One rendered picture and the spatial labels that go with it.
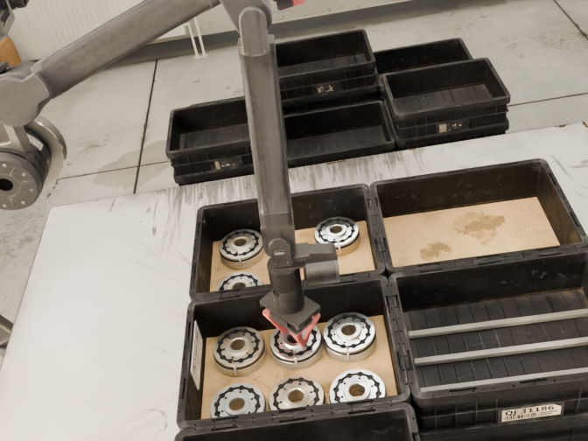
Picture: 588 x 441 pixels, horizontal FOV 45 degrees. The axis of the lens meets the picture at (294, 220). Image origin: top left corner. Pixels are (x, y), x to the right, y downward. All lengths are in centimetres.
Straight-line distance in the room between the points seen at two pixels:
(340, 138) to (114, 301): 127
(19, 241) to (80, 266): 143
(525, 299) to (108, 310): 99
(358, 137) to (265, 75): 168
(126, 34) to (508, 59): 309
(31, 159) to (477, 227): 98
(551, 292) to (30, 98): 104
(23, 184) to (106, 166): 212
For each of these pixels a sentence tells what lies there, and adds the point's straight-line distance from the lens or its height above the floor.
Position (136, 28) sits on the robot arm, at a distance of 112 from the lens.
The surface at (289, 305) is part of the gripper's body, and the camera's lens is 131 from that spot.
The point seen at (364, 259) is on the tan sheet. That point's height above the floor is 83.
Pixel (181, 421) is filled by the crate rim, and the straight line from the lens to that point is 127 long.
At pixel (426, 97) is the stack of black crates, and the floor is 49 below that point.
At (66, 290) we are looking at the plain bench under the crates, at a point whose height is 70.
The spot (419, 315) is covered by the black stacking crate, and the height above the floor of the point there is 83.
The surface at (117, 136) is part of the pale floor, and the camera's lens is 390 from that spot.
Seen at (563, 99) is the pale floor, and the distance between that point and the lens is 370.
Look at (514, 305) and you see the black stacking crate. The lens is 150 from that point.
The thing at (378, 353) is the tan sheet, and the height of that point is 83.
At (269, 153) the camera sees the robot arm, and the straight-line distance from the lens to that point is 116.
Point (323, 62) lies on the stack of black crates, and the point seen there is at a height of 49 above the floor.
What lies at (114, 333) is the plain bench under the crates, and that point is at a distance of 178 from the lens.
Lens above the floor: 193
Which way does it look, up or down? 40 degrees down
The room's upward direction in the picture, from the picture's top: 11 degrees counter-clockwise
